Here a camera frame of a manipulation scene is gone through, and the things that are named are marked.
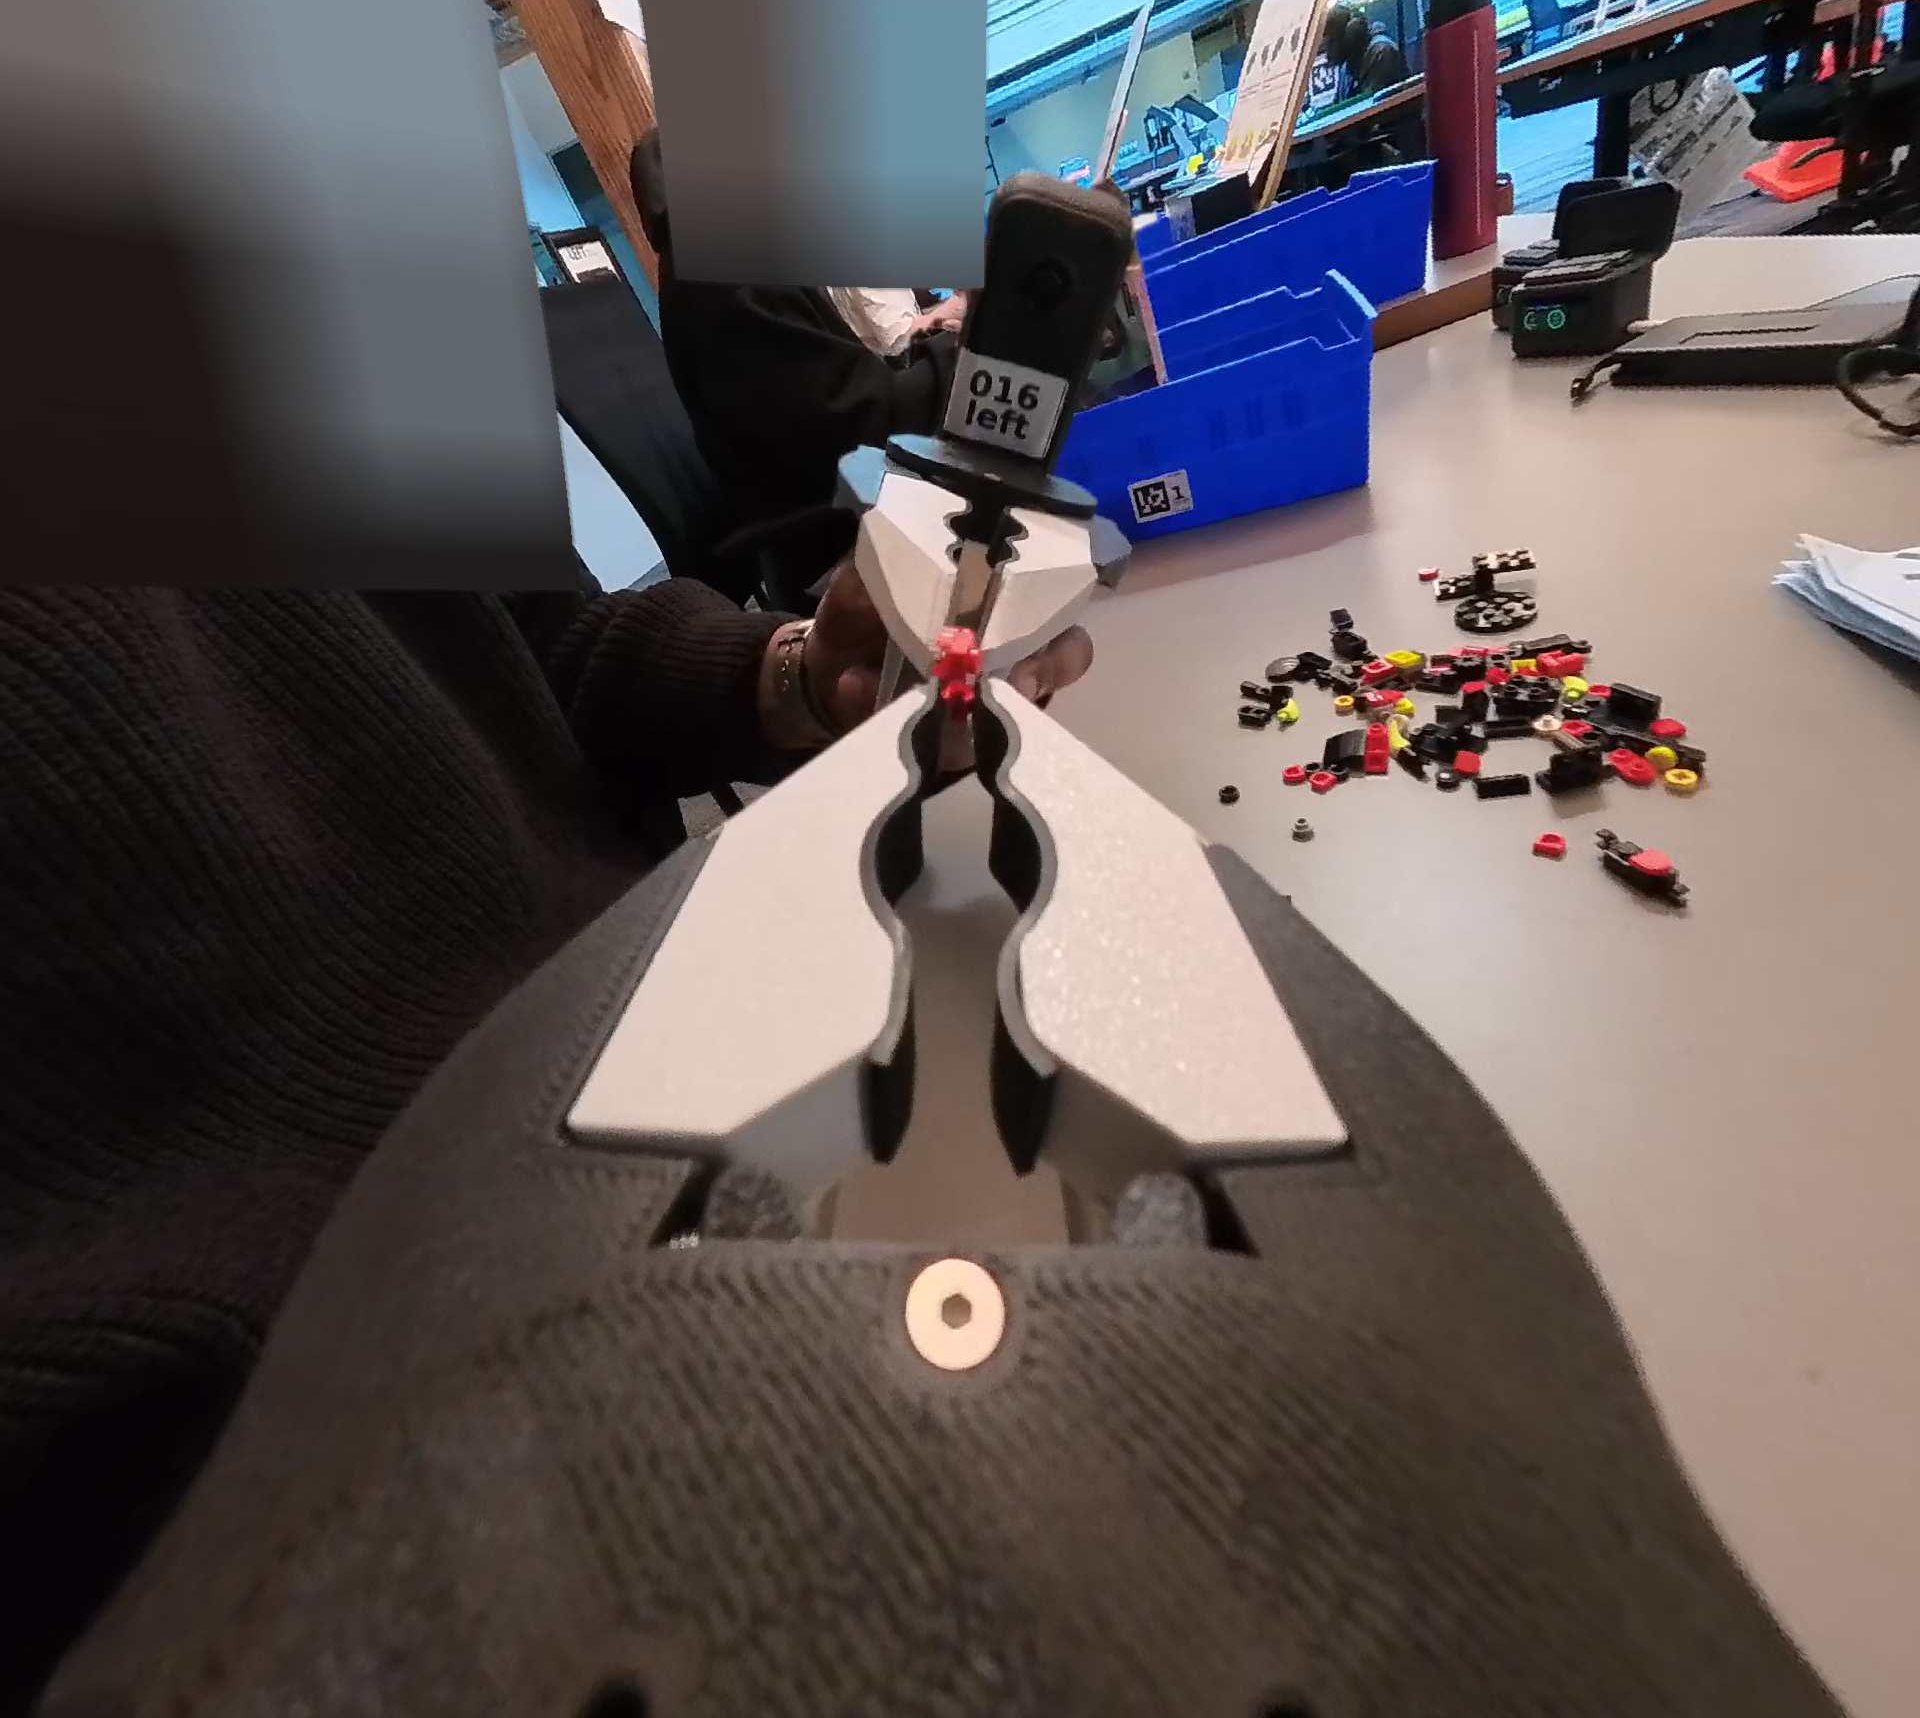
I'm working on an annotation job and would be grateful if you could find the black round lego assembly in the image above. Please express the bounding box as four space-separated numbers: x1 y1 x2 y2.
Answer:
1432 548 1545 637

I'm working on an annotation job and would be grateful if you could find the white patterned board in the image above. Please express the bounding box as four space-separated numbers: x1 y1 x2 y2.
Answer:
1627 68 1758 195

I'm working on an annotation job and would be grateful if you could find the black flat device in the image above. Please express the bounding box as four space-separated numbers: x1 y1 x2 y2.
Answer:
1613 279 1920 388

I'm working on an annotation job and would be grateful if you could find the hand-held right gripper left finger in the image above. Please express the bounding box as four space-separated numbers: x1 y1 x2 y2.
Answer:
564 688 973 1228

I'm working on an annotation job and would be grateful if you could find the tagged blue plastic bin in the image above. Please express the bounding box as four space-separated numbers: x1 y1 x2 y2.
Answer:
1073 270 1378 536

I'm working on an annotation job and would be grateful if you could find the orange cone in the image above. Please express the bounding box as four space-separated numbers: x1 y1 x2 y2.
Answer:
1744 137 1862 202

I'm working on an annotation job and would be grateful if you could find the black charger case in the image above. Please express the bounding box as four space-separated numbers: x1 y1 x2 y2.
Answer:
1549 177 1683 269

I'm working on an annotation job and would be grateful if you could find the white instruction booklet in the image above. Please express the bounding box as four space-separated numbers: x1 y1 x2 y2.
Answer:
1774 532 1920 667

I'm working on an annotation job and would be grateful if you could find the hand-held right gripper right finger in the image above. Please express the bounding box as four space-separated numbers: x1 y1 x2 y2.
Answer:
974 686 1353 1226

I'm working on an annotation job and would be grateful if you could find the wooden post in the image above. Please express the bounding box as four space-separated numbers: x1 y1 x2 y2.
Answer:
442 0 671 296

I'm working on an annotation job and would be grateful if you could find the person's left hand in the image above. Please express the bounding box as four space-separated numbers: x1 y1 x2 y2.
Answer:
803 560 1098 748

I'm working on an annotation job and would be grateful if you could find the black charger green light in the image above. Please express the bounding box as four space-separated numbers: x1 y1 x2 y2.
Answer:
1506 253 1657 361

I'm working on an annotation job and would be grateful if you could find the small black red lego assembly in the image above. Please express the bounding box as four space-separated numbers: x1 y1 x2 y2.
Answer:
1594 831 1694 911

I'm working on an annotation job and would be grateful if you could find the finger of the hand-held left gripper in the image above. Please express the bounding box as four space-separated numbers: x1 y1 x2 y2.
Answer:
973 514 1109 675
853 473 966 692

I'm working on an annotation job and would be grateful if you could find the pile of loose lego pieces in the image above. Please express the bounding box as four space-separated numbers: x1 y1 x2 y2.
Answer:
1237 609 1712 802

